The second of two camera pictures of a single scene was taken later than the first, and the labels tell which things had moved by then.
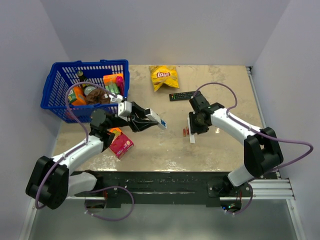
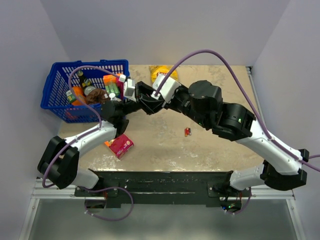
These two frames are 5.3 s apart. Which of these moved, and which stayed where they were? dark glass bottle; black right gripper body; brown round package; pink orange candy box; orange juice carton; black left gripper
Moved: black right gripper body; black left gripper
Stayed: pink orange candy box; dark glass bottle; orange juice carton; brown round package
